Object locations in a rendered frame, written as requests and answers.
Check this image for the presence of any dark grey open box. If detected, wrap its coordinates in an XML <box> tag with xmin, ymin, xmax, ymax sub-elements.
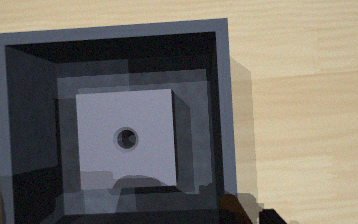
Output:
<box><xmin>0</xmin><ymin>18</ymin><xmax>238</xmax><ymax>224</ymax></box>

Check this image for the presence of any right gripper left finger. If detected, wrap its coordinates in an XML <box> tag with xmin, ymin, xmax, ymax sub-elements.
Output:
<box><xmin>219</xmin><ymin>209</ymin><xmax>239</xmax><ymax>224</ymax></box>

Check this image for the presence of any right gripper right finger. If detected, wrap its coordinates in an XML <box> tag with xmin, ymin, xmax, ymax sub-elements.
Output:
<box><xmin>259</xmin><ymin>209</ymin><xmax>287</xmax><ymax>224</ymax></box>

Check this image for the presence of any grey square plate with hole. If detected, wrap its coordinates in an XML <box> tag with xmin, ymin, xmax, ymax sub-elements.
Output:
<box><xmin>76</xmin><ymin>89</ymin><xmax>179</xmax><ymax>190</ymax></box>

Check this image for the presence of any brown cylindrical peg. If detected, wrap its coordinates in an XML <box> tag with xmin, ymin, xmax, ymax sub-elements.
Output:
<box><xmin>219</xmin><ymin>194</ymin><xmax>253</xmax><ymax>224</ymax></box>

